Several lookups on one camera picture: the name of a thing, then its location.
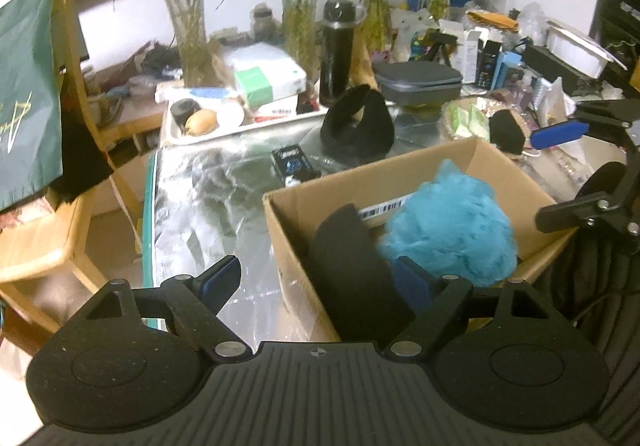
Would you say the black cartoon snack packet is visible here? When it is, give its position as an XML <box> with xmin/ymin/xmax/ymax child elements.
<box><xmin>271</xmin><ymin>145</ymin><xmax>321</xmax><ymax>187</ymax></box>

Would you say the grey zip hard case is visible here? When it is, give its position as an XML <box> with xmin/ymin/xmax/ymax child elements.
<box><xmin>372</xmin><ymin>61</ymin><xmax>462</xmax><ymax>106</ymax></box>

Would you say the black thermos bottle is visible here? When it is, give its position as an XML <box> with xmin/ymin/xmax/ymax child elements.
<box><xmin>319</xmin><ymin>0</ymin><xmax>366</xmax><ymax>108</ymax></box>

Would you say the wooden chair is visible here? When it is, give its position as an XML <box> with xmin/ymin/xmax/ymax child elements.
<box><xmin>1</xmin><ymin>0</ymin><xmax>141</xmax><ymax>356</ymax></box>

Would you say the brown cardboard box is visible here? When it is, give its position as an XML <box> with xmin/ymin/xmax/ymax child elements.
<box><xmin>262</xmin><ymin>138</ymin><xmax>572</xmax><ymax>341</ymax></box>

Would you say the glass vase bamboo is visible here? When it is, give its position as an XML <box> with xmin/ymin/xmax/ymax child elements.
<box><xmin>361</xmin><ymin>0</ymin><xmax>393</xmax><ymax>52</ymax></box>
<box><xmin>282</xmin><ymin>0</ymin><xmax>318</xmax><ymax>80</ymax></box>

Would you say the black foam pad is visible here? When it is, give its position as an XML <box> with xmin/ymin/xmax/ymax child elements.
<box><xmin>306</xmin><ymin>204</ymin><xmax>414</xmax><ymax>348</ymax></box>

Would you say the green paper bag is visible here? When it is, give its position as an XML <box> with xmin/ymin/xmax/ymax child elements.
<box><xmin>0</xmin><ymin>0</ymin><xmax>63</xmax><ymax>210</ymax></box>

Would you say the teal mesh bath loofah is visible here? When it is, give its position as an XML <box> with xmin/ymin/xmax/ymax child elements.
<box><xmin>378</xmin><ymin>160</ymin><xmax>518</xmax><ymax>287</ymax></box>

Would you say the woven basket tray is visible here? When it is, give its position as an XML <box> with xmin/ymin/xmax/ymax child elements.
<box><xmin>438</xmin><ymin>96</ymin><xmax>532</xmax><ymax>155</ymax></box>

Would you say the glass vase with bamboo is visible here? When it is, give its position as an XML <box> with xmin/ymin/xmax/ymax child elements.
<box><xmin>164</xmin><ymin>0</ymin><xmax>224</xmax><ymax>88</ymax></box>

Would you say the white plastic tray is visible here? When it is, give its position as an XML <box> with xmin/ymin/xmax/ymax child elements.
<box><xmin>160</xmin><ymin>88</ymin><xmax>326</xmax><ymax>147</ymax></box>

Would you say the red white flat box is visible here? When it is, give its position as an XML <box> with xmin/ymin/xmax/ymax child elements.
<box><xmin>252</xmin><ymin>96</ymin><xmax>298</xmax><ymax>122</ymax></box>

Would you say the green white tissue box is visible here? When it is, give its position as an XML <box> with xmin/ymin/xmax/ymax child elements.
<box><xmin>234</xmin><ymin>66</ymin><xmax>306</xmax><ymax>110</ymax></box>

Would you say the white round jar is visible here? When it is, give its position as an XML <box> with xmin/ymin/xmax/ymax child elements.
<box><xmin>213</xmin><ymin>99</ymin><xmax>245</xmax><ymax>129</ymax></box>

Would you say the tan egg-shaped pouch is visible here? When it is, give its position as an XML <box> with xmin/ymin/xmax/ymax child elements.
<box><xmin>184</xmin><ymin>109</ymin><xmax>218</xmax><ymax>136</ymax></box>

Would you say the black neck pillow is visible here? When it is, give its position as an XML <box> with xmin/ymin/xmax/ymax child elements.
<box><xmin>320</xmin><ymin>85</ymin><xmax>395</xmax><ymax>164</ymax></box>

